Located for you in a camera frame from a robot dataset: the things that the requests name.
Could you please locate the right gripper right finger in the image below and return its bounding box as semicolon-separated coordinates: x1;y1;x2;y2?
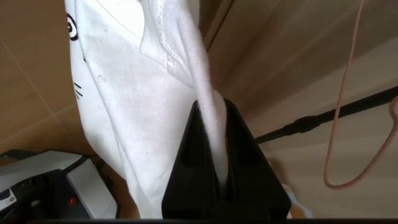
224;98;292;218

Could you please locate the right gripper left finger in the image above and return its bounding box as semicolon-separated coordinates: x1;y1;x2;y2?
161;100;220;218

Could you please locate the white printed t-shirt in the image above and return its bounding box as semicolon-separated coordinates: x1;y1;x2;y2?
64;0;229;219

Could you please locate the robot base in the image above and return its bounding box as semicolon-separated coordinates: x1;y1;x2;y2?
0;149;121;220

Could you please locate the black clothes rack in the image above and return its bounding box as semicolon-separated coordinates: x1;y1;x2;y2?
254;86;398;145

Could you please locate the pink clothes hanger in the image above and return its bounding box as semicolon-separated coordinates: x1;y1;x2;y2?
323;0;398;190

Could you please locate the beige curtain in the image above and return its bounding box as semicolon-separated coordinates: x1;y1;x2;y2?
198;0;398;218

